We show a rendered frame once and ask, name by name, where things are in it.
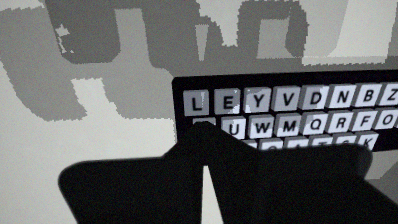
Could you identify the black keyboard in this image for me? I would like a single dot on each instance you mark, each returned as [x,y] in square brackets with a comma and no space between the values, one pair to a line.
[278,110]

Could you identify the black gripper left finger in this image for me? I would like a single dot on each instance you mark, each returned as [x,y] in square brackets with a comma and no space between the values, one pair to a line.
[167,182]

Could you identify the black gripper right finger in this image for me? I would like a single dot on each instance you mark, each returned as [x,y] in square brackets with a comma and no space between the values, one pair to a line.
[242,178]

